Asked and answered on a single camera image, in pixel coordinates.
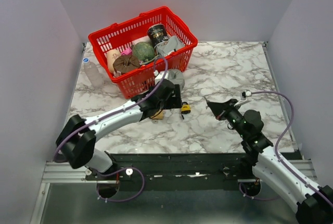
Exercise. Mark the grey wrapped bundle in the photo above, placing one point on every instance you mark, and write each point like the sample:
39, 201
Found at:
170, 46

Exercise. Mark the brown fabric pouch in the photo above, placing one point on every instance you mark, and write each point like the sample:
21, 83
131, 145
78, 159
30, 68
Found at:
125, 64

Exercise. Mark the black printed can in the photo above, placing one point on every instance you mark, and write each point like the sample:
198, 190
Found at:
157, 34

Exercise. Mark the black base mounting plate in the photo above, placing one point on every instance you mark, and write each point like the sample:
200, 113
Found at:
181, 172

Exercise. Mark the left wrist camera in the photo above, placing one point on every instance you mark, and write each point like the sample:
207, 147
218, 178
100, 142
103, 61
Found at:
160, 75

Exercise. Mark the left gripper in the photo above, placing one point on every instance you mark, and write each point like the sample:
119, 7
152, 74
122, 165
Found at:
176, 102

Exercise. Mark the brass padlock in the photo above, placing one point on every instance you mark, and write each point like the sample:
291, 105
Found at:
158, 116

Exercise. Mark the clear plastic water bottle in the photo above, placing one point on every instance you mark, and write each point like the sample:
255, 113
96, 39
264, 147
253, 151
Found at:
93, 73

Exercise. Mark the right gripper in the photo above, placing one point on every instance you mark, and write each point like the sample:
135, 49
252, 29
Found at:
218, 109

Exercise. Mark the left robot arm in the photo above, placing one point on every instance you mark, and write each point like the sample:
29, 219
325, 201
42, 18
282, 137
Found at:
77, 140

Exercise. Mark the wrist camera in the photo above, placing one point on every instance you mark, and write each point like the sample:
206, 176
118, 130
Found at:
160, 75
244, 95

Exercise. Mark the green round melon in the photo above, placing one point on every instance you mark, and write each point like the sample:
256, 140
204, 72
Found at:
143, 51

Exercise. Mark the pink small box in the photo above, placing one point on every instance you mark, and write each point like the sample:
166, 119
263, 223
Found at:
127, 51

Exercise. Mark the yellow black padlock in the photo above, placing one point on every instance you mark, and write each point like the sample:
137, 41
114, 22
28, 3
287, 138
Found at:
185, 109

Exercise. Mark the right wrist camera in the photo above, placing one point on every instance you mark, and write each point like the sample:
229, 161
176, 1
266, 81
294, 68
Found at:
244, 95

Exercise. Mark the grey taped cylinder roll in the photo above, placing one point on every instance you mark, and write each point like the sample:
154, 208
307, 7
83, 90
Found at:
176, 77

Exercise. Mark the red plastic shopping basket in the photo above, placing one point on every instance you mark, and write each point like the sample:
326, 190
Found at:
125, 35

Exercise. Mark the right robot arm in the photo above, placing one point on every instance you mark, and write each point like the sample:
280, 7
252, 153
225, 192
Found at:
310, 202

